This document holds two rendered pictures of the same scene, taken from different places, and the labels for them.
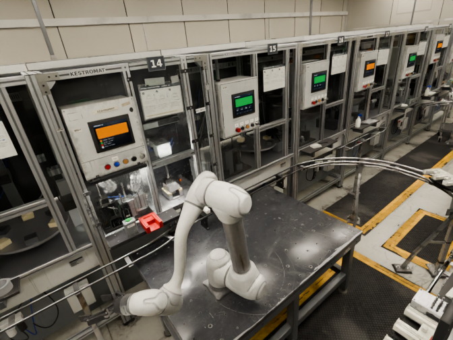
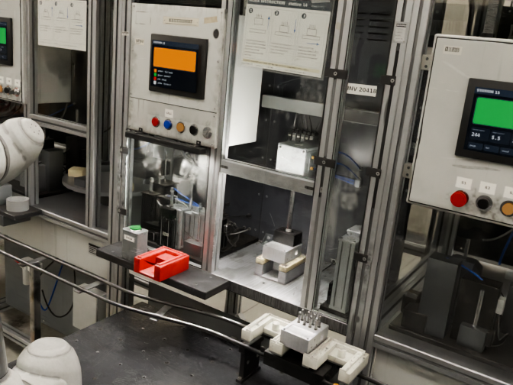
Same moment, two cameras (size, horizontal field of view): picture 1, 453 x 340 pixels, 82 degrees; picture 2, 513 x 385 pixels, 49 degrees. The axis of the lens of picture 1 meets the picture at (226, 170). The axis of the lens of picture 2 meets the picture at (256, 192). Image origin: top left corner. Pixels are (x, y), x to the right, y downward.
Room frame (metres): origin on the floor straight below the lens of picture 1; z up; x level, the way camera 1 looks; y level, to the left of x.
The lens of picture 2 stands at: (1.17, -1.24, 1.75)
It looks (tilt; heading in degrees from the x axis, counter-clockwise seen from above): 15 degrees down; 67
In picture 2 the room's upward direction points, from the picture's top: 6 degrees clockwise
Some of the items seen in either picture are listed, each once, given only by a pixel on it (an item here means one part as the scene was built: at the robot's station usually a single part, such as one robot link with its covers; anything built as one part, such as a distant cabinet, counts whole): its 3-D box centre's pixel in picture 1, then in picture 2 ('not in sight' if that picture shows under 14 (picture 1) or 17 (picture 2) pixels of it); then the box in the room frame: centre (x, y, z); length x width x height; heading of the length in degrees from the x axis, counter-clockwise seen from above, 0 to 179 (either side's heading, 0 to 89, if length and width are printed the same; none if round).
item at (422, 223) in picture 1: (429, 237); not in sight; (2.14, -2.12, 0.01); 1.00 x 0.55 x 0.01; 125
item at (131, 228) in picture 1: (130, 226); (136, 242); (1.54, 0.73, 0.97); 0.08 x 0.08 x 0.12; 35
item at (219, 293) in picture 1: (223, 279); not in sight; (1.22, 0.09, 0.71); 0.22 x 0.18 x 0.06; 125
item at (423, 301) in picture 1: (431, 303); not in sight; (0.78, -0.88, 0.92); 0.13 x 0.10 x 0.09; 35
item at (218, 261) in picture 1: (220, 266); (46, 382); (1.20, 0.10, 0.85); 0.18 x 0.16 x 0.22; 49
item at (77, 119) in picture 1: (105, 135); (193, 73); (1.74, 0.80, 1.60); 0.42 x 0.29 x 0.46; 125
